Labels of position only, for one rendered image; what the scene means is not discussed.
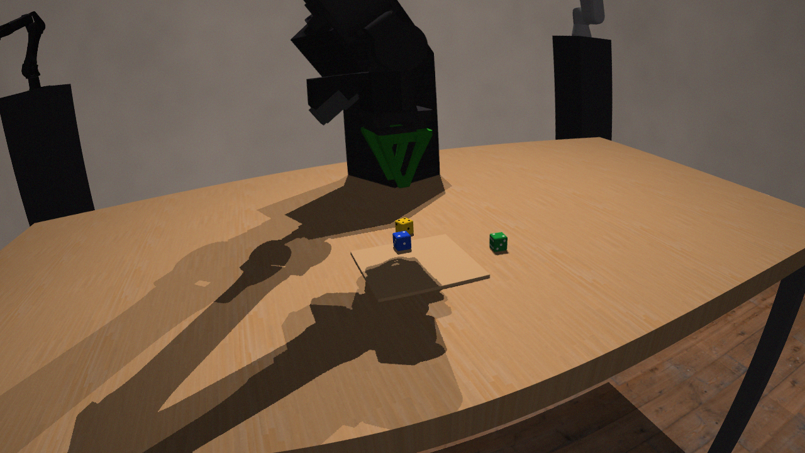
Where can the dark green die with grey pips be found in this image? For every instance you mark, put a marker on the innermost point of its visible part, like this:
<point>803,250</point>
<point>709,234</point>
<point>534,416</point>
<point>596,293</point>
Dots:
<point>498,241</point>

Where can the yellow die with black pips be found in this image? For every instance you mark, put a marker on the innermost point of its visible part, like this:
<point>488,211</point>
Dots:
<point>404,224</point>

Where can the blue die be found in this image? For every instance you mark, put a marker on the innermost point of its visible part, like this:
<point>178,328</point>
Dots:
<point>401,240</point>

